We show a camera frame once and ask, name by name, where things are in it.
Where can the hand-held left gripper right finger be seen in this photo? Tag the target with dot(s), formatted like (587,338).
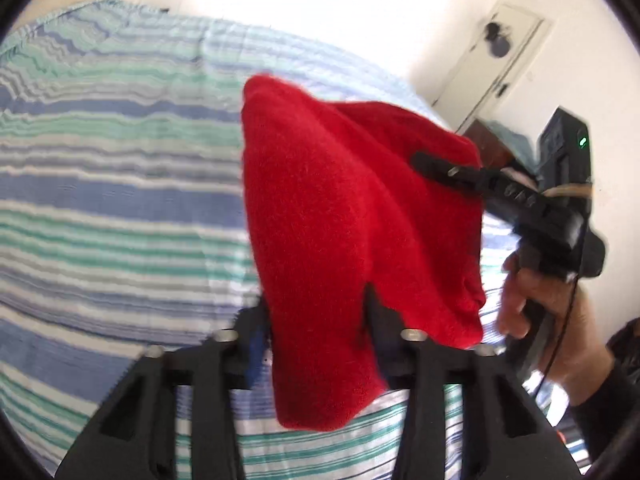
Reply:
(382,330)

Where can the blue green striped bed blanket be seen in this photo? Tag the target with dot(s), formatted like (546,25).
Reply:
(125,200)

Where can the person's right forearm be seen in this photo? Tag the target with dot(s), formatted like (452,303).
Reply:
(615,395)

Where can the person's right hand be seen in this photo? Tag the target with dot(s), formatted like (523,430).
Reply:
(580,330)

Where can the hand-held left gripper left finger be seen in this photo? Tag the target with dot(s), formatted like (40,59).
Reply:
(252,355)

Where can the light blue cloth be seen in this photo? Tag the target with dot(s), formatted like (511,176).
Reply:
(520,145)

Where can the dark bag hanging on door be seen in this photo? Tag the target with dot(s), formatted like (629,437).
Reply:
(497,40)

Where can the brown wooden bedside table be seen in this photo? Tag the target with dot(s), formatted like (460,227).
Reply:
(482,140)

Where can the red sweater with white print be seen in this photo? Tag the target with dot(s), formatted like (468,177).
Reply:
(325,210)

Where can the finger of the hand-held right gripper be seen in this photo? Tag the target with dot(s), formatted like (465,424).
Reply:
(445,170)

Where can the white door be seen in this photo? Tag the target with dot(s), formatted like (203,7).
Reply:
(490,80)

